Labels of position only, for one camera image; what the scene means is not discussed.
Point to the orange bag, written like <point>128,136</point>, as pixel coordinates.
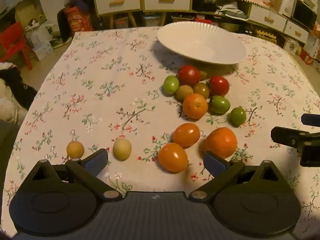
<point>77,20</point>

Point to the clear storage box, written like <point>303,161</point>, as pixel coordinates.
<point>152,21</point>

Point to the cream and black jacket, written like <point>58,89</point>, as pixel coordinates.
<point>12,97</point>

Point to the white carton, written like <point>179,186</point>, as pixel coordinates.
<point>41,47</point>

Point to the pile of papers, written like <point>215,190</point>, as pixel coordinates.
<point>232,10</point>

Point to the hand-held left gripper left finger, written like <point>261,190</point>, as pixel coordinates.
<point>96,158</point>

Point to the orange tomato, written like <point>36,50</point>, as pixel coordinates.
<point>173,157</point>

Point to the red plastic chair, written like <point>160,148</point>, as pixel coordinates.
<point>15,42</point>

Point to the large mandarin orange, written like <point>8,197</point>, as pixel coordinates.
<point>221,142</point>

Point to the large red tomato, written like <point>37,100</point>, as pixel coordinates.
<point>188,75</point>

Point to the pale yellow fruit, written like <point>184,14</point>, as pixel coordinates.
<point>122,149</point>

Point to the white ribbed plate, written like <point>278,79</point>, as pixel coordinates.
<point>200,42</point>

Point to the oval green fruit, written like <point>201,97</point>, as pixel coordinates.
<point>219,104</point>

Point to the yellow-green small fruit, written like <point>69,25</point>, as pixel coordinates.
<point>184,91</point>

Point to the yellow egg carton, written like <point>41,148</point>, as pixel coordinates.
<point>266,36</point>

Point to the white box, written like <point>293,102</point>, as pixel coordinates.
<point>286,5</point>

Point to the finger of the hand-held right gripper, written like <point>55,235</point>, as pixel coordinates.
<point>287,136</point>
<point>311,119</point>

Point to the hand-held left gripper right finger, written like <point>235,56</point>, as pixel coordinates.
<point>214,161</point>

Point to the floral tablecloth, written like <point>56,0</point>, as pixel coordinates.
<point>100,92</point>

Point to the brownish green tomato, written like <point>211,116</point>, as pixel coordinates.
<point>201,90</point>

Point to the small yellow fruit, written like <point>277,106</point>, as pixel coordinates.
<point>75,149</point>

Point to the orange tangerine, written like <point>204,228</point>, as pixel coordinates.
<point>186,134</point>

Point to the low wooden shelf unit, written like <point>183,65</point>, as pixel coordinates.
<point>247,10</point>

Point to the small olive fruit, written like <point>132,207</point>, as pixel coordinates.
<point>203,74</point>

